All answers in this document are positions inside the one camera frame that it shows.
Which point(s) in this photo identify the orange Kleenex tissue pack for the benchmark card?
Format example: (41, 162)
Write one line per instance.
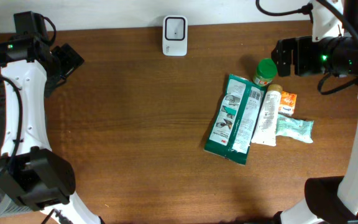
(287, 103)

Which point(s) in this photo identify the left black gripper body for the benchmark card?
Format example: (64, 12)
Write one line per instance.
(67, 62)

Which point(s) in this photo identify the mint green tissue pack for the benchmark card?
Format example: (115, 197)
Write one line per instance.
(297, 129)

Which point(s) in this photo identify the white lotion tube gold cap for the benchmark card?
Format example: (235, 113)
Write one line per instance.
(267, 122)

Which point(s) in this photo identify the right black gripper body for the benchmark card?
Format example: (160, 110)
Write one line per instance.
(304, 47)

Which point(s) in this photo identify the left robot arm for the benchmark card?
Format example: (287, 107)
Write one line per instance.
(32, 177)

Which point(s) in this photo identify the green 3M wipes pack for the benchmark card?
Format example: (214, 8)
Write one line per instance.
(235, 122)

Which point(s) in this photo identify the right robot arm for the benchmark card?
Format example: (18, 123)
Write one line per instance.
(335, 199)

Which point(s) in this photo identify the white barcode scanner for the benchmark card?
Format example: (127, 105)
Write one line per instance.
(175, 36)

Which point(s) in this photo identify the green lid jar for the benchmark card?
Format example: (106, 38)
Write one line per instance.
(265, 72)

